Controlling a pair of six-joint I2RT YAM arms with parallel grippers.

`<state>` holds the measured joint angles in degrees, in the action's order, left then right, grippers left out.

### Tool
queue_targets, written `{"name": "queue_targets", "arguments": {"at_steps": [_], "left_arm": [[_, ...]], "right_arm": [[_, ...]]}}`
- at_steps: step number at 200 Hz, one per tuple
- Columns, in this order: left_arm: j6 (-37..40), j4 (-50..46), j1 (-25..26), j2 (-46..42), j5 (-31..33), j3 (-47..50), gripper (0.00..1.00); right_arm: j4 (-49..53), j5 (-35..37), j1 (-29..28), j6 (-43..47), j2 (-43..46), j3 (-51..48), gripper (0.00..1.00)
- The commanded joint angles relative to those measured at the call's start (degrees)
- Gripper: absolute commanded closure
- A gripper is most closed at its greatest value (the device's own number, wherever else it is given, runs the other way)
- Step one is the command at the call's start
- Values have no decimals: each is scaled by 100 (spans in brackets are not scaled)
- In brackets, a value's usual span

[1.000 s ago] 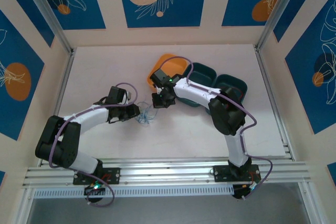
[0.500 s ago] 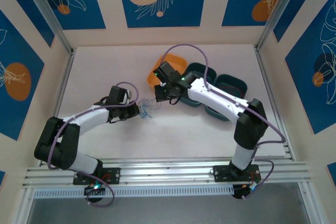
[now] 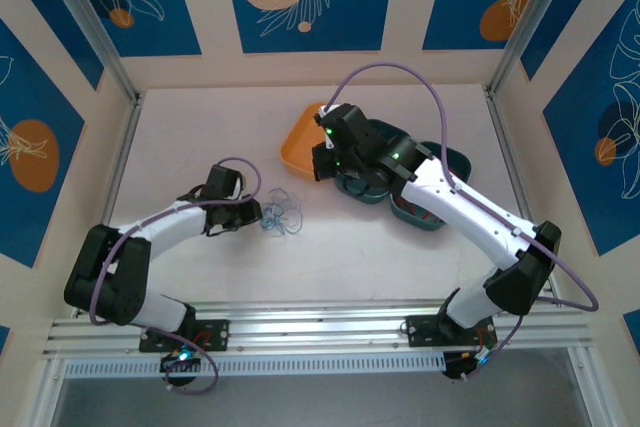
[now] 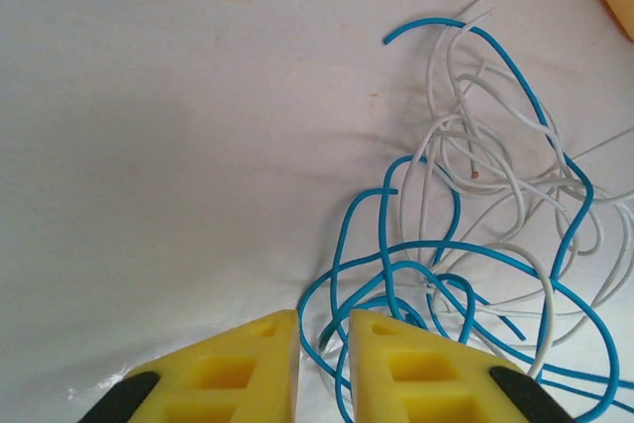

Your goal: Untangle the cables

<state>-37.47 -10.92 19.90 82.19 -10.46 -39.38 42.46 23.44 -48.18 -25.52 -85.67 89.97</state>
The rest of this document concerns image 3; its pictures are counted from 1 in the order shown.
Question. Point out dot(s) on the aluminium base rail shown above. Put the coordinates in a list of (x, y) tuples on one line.
[(320, 327)]

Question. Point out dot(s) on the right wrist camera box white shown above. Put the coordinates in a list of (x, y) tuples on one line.
[(325, 109)]

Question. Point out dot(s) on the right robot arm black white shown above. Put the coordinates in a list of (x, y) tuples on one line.
[(465, 212)]

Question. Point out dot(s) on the small teal plastic bin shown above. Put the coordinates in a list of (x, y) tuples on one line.
[(462, 162)]

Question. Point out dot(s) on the aluminium frame leg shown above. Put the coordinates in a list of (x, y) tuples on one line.
[(45, 392), (587, 392)]

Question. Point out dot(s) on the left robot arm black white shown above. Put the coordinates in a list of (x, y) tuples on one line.
[(165, 222)]

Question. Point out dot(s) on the aluminium frame post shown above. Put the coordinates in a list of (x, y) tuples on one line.
[(530, 12), (90, 12)]

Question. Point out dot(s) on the large teal plastic bin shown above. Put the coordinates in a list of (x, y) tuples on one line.
[(397, 133)]

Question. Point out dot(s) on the orange plastic bin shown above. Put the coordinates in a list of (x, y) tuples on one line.
[(300, 147)]

